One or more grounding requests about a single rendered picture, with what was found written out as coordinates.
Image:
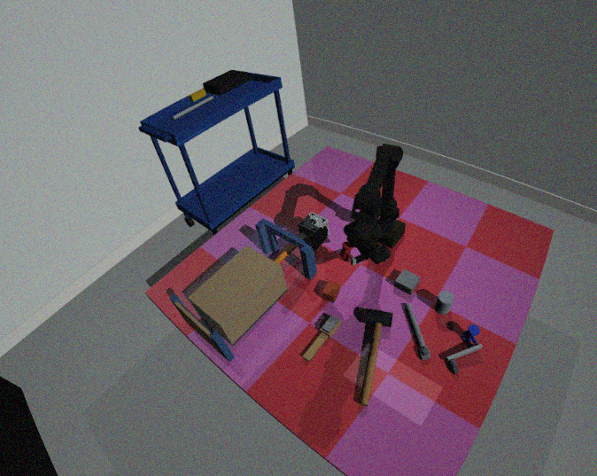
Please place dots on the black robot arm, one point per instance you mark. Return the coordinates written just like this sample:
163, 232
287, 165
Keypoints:
368, 199

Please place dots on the grey cylinder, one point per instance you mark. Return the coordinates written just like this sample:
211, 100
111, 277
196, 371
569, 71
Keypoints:
444, 302

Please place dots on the black-headed mallet with wooden handle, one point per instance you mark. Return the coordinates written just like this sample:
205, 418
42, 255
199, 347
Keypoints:
378, 319

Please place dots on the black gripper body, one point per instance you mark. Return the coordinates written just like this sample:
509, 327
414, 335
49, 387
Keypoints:
377, 253

